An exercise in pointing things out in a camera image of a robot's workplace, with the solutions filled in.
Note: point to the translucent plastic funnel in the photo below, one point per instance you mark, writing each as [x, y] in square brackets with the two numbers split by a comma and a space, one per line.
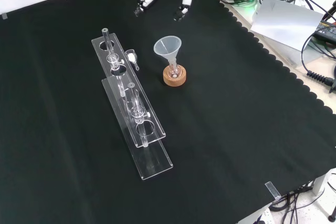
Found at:
[167, 47]

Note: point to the clear glass weighing funnel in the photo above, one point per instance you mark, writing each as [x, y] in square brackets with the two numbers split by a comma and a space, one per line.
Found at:
[131, 57]

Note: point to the clear acrylic funnel stand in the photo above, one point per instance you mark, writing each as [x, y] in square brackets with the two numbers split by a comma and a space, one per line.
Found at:
[131, 108]

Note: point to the small round-bottom glass flask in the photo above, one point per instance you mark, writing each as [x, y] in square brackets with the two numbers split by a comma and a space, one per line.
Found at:
[174, 70]

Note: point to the pale grey board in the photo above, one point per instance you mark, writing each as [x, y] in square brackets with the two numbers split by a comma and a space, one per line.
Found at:
[283, 22]

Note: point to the black bench cloth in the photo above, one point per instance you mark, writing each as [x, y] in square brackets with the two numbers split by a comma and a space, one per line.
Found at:
[223, 119]

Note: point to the black power adapter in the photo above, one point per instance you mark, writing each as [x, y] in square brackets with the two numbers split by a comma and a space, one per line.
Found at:
[326, 31]

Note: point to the clear tape strip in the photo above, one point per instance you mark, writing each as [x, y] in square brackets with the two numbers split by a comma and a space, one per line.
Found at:
[272, 190]
[4, 15]

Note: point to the white power strip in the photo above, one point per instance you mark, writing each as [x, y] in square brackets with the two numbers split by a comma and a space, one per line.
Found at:
[263, 216]

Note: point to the white bench leg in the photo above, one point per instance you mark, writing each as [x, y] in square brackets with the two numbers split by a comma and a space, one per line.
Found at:
[324, 190]

